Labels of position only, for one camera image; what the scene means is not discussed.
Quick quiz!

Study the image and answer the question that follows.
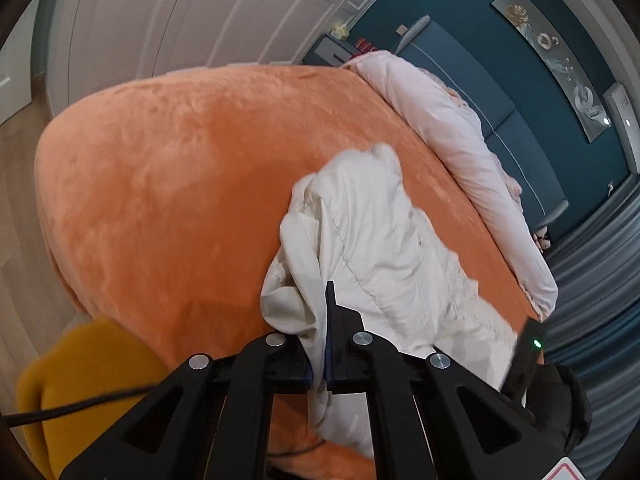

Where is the yellow chair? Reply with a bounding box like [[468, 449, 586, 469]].
[[15, 316, 173, 480]]

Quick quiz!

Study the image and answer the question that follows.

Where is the white wall appliance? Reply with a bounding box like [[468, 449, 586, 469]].
[[602, 82, 640, 176]]

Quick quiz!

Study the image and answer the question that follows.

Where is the pink duvet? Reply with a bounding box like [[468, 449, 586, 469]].
[[342, 50, 560, 317]]

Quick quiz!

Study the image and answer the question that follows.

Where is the black cable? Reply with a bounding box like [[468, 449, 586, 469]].
[[2, 385, 166, 423]]

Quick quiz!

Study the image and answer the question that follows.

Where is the grey blue curtain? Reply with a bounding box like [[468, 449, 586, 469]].
[[540, 145, 640, 480]]

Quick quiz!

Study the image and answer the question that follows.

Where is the orange plush blanket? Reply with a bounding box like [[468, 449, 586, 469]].
[[34, 64, 538, 480]]

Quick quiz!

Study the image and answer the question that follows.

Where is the white quilted jacket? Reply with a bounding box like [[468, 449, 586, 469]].
[[260, 142, 526, 461]]

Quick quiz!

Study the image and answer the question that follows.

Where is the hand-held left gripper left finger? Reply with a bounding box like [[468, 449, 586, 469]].
[[59, 332, 313, 480]]

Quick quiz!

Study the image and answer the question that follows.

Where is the blue upholstered headboard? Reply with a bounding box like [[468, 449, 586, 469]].
[[395, 15, 571, 231]]

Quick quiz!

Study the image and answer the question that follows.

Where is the long framed wall picture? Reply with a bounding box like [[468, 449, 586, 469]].
[[491, 0, 618, 143]]

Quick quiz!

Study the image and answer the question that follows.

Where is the white panelled wardrobe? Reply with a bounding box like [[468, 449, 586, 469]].
[[0, 0, 401, 126]]

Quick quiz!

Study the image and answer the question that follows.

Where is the blue nightstand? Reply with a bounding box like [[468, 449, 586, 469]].
[[305, 34, 358, 67]]

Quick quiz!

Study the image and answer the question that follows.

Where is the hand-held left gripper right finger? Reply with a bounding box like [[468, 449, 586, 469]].
[[324, 281, 568, 480]]

